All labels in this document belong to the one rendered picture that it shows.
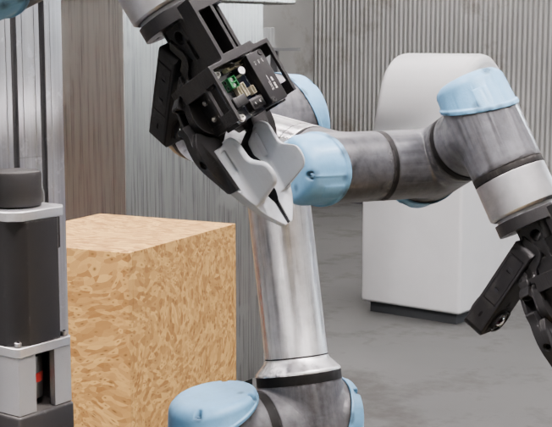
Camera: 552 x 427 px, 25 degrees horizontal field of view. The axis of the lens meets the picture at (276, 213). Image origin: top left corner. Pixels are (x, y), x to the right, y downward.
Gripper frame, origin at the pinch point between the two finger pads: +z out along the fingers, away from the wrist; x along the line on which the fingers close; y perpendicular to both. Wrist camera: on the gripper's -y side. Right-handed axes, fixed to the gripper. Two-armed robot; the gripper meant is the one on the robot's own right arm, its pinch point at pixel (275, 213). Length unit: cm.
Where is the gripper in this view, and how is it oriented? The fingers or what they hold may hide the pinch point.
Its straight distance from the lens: 111.2
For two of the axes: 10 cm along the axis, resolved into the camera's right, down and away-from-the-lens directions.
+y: 5.2, -2.6, -8.2
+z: 5.0, 8.6, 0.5
